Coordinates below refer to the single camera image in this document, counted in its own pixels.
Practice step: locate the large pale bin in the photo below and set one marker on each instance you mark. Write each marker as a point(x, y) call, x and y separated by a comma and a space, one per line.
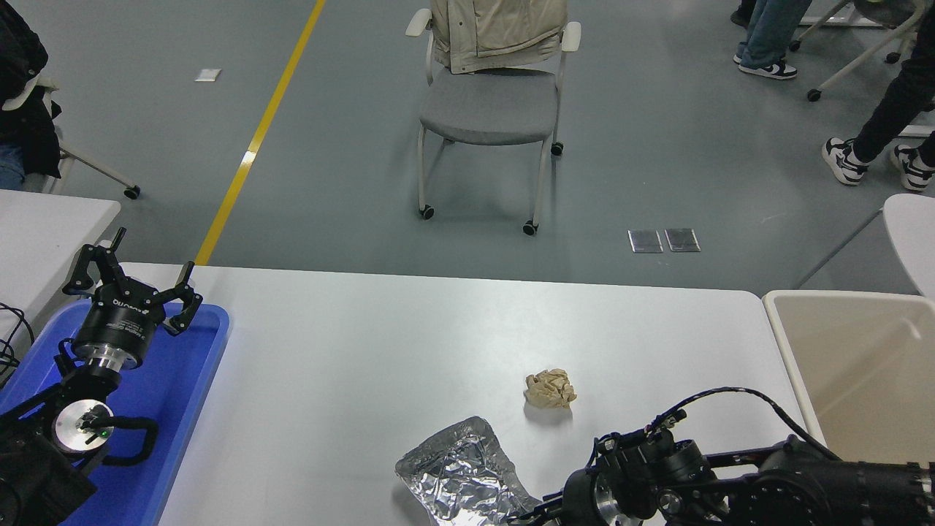
point(862, 351)

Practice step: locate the white round table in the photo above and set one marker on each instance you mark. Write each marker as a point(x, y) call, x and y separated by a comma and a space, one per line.
point(913, 234)

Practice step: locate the silver foil tray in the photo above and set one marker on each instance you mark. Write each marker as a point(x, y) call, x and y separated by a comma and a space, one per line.
point(460, 475)

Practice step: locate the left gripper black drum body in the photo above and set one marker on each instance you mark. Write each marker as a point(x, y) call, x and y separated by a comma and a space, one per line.
point(117, 325)

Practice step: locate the blue plastic tray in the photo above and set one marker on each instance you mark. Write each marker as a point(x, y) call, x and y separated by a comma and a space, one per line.
point(182, 380)

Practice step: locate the white rectangular side table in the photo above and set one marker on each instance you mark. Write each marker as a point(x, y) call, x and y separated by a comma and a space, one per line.
point(44, 234)

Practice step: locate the metal floor plate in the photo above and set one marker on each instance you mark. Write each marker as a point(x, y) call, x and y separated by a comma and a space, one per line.
point(683, 239)
point(645, 241)

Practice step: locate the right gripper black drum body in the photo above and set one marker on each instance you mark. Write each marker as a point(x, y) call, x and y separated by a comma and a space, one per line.
point(579, 500)

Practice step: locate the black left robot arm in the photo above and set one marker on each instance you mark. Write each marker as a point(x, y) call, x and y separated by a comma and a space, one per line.
point(40, 475)

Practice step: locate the grey seat white frame chair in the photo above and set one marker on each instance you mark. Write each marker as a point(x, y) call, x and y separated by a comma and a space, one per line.
point(486, 109)

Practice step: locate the tan paper ball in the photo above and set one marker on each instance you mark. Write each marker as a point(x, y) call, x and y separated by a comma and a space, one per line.
point(549, 389)

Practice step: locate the white swivel chair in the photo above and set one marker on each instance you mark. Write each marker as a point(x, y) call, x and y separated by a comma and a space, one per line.
point(814, 95)

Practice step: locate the person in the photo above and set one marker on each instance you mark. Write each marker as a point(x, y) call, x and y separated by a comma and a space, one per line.
point(774, 29)
point(898, 102)
point(743, 14)
point(9, 172)

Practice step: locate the black jacket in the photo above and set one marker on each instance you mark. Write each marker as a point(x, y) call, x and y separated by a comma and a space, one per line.
point(40, 139)

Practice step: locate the beige jacket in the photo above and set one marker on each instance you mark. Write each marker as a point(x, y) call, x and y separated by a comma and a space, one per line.
point(497, 33)

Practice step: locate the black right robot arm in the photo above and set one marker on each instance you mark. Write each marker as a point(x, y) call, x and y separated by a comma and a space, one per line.
point(840, 489)

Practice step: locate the white frame castor chair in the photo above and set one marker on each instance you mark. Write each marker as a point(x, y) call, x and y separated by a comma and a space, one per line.
point(132, 192)

